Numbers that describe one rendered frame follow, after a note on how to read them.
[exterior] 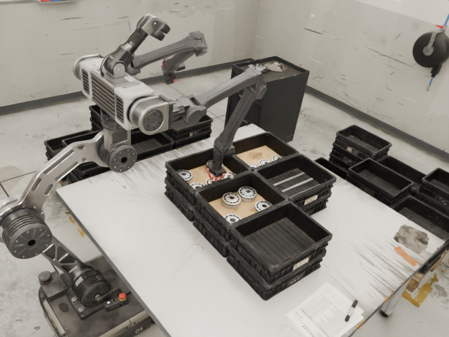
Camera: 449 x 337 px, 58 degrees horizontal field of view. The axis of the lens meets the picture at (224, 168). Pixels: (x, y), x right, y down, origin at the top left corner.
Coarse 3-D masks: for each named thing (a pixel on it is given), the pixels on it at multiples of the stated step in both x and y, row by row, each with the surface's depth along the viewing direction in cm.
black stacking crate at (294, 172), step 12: (300, 156) 248; (264, 168) 231; (276, 168) 239; (288, 168) 247; (300, 168) 251; (312, 168) 243; (276, 180) 240; (300, 180) 243; (324, 180) 238; (288, 192) 231; (300, 192) 232; (324, 192) 231; (300, 204) 221
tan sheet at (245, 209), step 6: (258, 198) 223; (210, 204) 214; (216, 204) 214; (246, 204) 217; (252, 204) 218; (216, 210) 210; (222, 210) 211; (228, 210) 211; (234, 210) 212; (240, 210) 213; (246, 210) 213; (252, 210) 214; (222, 216) 207; (240, 216) 209; (246, 216) 209
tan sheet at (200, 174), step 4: (196, 168) 239; (200, 168) 240; (204, 168) 240; (224, 168) 243; (192, 172) 236; (196, 172) 236; (200, 172) 237; (204, 172) 237; (196, 176) 233; (200, 176) 233; (204, 176) 234; (192, 180) 229; (196, 180) 230; (200, 180) 230; (204, 180) 231
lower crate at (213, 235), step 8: (200, 216) 206; (192, 224) 216; (200, 224) 210; (208, 224) 202; (200, 232) 212; (208, 232) 206; (208, 240) 207; (216, 240) 202; (216, 248) 203; (224, 248) 198; (224, 256) 200
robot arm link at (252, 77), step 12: (252, 72) 179; (228, 84) 174; (240, 84) 176; (252, 84) 181; (264, 84) 186; (180, 96) 168; (192, 96) 171; (204, 96) 170; (216, 96) 171; (228, 96) 177; (192, 108) 164; (204, 108) 167; (192, 120) 168
